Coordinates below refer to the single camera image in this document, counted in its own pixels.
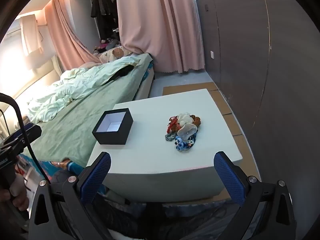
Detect blue flower bead necklace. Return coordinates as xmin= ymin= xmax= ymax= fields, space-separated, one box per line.
xmin=173 ymin=134 xmax=197 ymax=152

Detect translucent white shell earring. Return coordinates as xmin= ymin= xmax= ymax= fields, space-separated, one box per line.
xmin=177 ymin=124 xmax=197 ymax=141

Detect white fabric flower hair clip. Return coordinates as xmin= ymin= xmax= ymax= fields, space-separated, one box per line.
xmin=177 ymin=113 xmax=194 ymax=127

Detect red cord bracelet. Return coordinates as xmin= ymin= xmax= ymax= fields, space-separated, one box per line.
xmin=166 ymin=115 xmax=181 ymax=134

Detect person left hand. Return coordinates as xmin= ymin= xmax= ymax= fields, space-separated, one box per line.
xmin=0 ymin=174 xmax=29 ymax=211

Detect green bed sheet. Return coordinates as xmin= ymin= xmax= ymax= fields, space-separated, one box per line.
xmin=31 ymin=53 xmax=152 ymax=167

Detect black open gift box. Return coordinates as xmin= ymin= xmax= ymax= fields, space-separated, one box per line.
xmin=92 ymin=108 xmax=133 ymax=145

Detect green bed quilt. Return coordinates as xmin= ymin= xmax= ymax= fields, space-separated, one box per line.
xmin=27 ymin=56 xmax=140 ymax=124

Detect white bed mattress base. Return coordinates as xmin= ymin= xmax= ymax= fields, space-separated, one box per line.
xmin=134 ymin=68 xmax=155 ymax=100

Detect pink curtain left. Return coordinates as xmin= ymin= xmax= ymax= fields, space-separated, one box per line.
xmin=44 ymin=0 xmax=101 ymax=70

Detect pink curtain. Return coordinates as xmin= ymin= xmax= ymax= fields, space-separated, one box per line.
xmin=44 ymin=0 xmax=101 ymax=70
xmin=117 ymin=0 xmax=204 ymax=73

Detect hanging beige towel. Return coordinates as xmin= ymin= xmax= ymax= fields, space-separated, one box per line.
xmin=19 ymin=14 xmax=43 ymax=56

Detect plush teddy bear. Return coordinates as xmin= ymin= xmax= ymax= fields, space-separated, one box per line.
xmin=99 ymin=46 xmax=132 ymax=63

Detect hanging dark clothes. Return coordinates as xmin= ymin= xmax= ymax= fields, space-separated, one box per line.
xmin=91 ymin=0 xmax=119 ymax=40

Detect pink curtain right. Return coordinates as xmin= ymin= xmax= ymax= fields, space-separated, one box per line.
xmin=117 ymin=0 xmax=204 ymax=73

